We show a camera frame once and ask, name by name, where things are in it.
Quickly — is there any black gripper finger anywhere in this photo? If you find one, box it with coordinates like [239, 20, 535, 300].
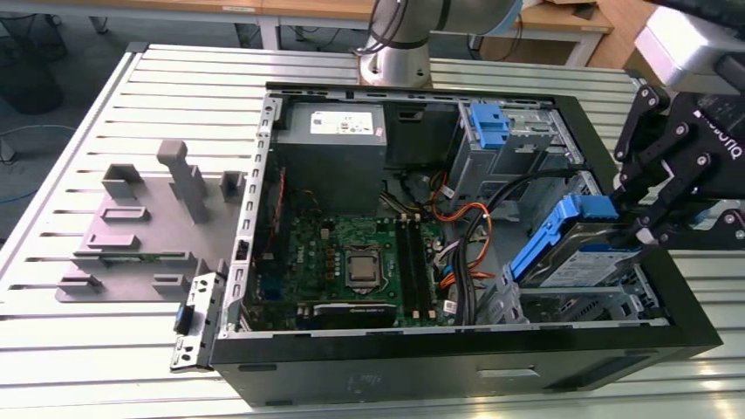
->
[611, 182, 745, 251]
[608, 78, 715, 213]

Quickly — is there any hard disk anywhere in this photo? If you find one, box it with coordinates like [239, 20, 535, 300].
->
[509, 195, 648, 289]

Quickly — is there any silver disk bay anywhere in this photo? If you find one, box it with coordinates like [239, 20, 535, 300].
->
[473, 261, 665, 326]

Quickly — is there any wooden cabinet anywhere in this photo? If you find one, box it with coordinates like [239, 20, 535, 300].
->
[587, 0, 663, 73]

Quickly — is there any blue drive bay latch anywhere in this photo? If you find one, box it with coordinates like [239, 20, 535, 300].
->
[469, 103, 511, 150]

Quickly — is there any silver optical drive cage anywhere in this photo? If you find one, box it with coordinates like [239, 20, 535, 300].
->
[453, 102, 584, 211]

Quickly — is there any black RAM slot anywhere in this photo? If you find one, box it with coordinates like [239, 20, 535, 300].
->
[397, 212, 421, 320]
[412, 212, 439, 319]

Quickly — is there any silver CPU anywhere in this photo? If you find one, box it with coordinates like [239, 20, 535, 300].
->
[347, 255, 380, 281]

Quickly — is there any black CPU socket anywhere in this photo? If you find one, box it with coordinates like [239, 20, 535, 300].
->
[343, 244, 385, 296]

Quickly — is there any black PC case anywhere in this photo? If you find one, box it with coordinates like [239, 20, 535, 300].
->
[207, 80, 724, 408]

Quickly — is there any grey power supply unit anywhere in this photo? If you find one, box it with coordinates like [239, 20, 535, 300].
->
[272, 102, 391, 217]

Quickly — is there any black graphics card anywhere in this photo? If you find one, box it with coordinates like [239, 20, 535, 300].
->
[296, 300, 399, 331]

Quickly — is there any green motherboard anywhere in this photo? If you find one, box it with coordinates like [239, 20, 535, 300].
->
[255, 213, 451, 329]

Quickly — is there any grey parts rack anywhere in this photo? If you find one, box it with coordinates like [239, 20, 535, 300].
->
[52, 140, 249, 305]

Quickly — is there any green RAM stick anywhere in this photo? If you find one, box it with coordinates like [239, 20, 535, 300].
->
[99, 254, 162, 264]

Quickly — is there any black mesh waste bin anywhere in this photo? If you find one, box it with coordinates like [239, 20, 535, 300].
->
[0, 12, 70, 115]

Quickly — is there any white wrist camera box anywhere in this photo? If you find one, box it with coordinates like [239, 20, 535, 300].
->
[633, 8, 745, 93]

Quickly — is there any wooden desk white frame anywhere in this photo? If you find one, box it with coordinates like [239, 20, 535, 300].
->
[34, 0, 280, 50]
[277, 0, 616, 67]

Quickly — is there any black cable bundle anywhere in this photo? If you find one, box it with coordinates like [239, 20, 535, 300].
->
[453, 168, 587, 326]

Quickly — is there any orange wire bundle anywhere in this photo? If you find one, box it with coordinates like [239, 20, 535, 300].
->
[429, 172, 497, 292]

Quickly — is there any thin red wire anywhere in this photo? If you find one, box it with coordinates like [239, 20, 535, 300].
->
[264, 167, 288, 261]

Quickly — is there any silver card retention bracket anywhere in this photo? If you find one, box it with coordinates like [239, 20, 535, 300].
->
[170, 270, 227, 373]

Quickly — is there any pale blue floor cable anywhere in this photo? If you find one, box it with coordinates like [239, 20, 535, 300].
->
[0, 124, 78, 137]

